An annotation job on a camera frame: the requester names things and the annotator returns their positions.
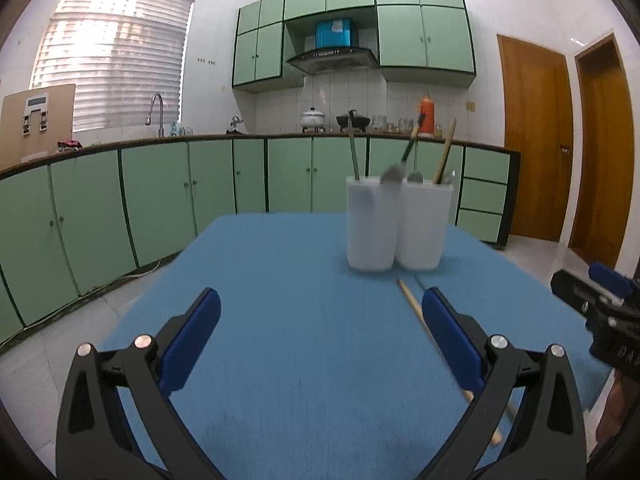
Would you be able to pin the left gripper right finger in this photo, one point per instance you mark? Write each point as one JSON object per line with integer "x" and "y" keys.
{"x": 547, "y": 436}

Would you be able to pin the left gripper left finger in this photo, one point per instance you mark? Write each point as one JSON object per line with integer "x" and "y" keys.
{"x": 94, "y": 439}

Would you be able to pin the shiny metal spoon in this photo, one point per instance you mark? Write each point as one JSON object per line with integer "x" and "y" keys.
{"x": 394, "y": 174}

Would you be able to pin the green lower kitchen cabinets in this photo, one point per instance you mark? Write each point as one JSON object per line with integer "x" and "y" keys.
{"x": 74, "y": 223}

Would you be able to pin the green kitchen cabinets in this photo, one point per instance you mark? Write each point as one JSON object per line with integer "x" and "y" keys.
{"x": 74, "y": 223}
{"x": 413, "y": 40}

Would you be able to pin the chrome kitchen faucet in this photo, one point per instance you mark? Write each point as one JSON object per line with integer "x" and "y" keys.
{"x": 157, "y": 103}

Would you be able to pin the green upper kitchen cabinets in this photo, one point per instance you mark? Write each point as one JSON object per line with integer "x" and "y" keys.
{"x": 413, "y": 40}

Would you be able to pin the person's hand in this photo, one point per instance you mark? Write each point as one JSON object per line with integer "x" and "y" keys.
{"x": 618, "y": 404}

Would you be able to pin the brown wooden door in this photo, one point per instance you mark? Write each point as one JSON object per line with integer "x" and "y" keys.
{"x": 538, "y": 123}
{"x": 607, "y": 173}

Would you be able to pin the white plastic utensil holder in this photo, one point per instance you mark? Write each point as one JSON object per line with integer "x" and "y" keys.
{"x": 401, "y": 223}

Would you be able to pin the blue table cloth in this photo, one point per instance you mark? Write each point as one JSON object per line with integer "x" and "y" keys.
{"x": 315, "y": 371}

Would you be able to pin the orange thermos jug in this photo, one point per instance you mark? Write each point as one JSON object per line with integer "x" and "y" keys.
{"x": 427, "y": 115}

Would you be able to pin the red cloth on counter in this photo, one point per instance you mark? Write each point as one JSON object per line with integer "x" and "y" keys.
{"x": 68, "y": 146}

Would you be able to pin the glass jars on counter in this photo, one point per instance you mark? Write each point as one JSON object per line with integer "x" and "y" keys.
{"x": 403, "y": 125}

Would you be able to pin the cardboard box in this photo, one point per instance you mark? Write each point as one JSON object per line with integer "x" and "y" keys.
{"x": 34, "y": 122}

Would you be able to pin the black wok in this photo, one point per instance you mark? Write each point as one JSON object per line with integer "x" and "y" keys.
{"x": 361, "y": 123}

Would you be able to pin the small metal kettle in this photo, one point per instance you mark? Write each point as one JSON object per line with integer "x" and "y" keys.
{"x": 234, "y": 127}

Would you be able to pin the white cooking pot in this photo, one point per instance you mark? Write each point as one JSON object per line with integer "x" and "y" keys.
{"x": 312, "y": 120}

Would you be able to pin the black range hood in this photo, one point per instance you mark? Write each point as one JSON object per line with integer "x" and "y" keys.
{"x": 334, "y": 59}

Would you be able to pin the blue box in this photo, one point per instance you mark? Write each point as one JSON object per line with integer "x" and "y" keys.
{"x": 341, "y": 32}

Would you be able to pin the window blinds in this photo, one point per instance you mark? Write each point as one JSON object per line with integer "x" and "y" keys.
{"x": 119, "y": 53}

